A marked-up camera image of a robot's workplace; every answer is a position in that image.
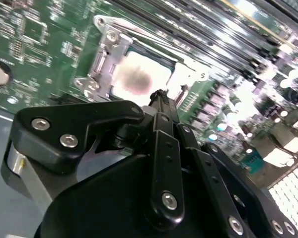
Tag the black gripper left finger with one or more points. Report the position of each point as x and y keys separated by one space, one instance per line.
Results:
x=64 y=116

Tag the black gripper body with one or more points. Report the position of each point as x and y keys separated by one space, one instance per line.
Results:
x=101 y=210

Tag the silver CPU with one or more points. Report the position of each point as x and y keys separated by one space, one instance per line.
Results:
x=139 y=67

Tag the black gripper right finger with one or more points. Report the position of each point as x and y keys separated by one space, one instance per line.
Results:
x=226 y=188

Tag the metal socket cover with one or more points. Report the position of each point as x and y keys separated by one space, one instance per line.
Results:
x=116 y=52

